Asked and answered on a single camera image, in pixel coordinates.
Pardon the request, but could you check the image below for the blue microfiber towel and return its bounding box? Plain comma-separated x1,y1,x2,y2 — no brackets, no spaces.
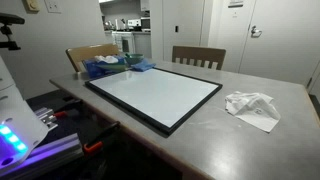
131,60,155,72

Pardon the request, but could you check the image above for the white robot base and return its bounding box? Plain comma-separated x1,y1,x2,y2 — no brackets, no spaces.
0,56,48,175

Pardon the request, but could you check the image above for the black framed whiteboard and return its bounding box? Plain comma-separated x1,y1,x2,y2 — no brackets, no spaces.
85,68,223,136

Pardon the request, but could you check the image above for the green bowl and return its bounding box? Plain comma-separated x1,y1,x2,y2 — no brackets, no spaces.
125,53,144,65

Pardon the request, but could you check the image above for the brown wooden chair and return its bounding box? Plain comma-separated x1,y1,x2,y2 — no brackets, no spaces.
172,46,226,70

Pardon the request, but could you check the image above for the white stove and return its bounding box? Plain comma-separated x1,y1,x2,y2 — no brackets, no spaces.
112,19,141,53

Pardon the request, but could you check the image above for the blue tissue box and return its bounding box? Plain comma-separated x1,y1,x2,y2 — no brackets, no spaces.
82,55,126,78

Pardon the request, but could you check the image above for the light wooden chair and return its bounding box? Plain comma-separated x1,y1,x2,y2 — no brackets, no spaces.
66,44,120,72

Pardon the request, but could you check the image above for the white crumpled cloth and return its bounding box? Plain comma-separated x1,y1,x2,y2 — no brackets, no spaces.
225,91,281,133

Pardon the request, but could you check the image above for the orange handled clamp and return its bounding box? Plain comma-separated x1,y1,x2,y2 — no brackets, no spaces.
82,121,120,155

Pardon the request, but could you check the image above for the red handled clamp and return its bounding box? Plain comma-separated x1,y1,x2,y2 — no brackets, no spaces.
53,100,83,119

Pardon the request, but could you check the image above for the silver door handle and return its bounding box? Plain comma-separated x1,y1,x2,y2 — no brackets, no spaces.
251,26,262,38

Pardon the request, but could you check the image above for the white wall switch plate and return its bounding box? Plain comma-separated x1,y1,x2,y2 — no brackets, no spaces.
44,0,61,13

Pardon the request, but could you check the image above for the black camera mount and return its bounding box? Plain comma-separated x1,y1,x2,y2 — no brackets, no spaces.
0,13,25,51

